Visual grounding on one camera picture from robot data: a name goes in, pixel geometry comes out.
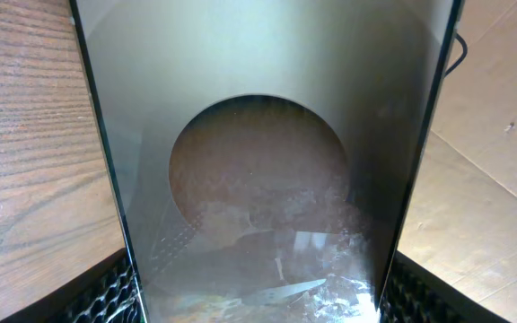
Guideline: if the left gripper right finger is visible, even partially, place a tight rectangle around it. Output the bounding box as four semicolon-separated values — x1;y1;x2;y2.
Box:
379;252;507;323

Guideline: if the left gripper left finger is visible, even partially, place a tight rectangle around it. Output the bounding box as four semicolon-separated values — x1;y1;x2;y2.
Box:
2;250;144;323

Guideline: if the black charger cable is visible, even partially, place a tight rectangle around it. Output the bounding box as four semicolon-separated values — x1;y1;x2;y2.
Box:
444;33;469;77

